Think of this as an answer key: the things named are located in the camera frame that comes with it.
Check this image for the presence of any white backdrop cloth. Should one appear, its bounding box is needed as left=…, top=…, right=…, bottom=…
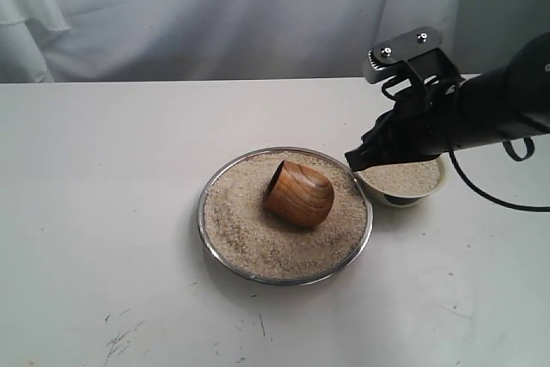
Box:
left=1, top=0, right=549, bottom=83

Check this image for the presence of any black flat ribbon cable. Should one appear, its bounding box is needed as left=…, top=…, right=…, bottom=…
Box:
left=503, top=136, right=536, bottom=162

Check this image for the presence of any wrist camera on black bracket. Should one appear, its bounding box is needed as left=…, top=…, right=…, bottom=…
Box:
left=363, top=26, right=463, bottom=101

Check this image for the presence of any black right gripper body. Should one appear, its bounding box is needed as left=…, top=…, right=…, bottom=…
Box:
left=359, top=95, right=452, bottom=166

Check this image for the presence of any brown wooden cup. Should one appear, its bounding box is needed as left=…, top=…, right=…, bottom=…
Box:
left=262, top=160, right=334, bottom=229

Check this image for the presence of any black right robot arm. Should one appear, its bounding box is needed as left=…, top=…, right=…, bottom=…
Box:
left=345, top=27, right=549, bottom=171

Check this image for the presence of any round metal rice tray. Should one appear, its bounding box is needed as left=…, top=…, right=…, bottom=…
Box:
left=197, top=147, right=373, bottom=286

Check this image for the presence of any white ceramic rice bowl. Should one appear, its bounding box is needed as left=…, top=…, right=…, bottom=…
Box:
left=355, top=157, right=447, bottom=208

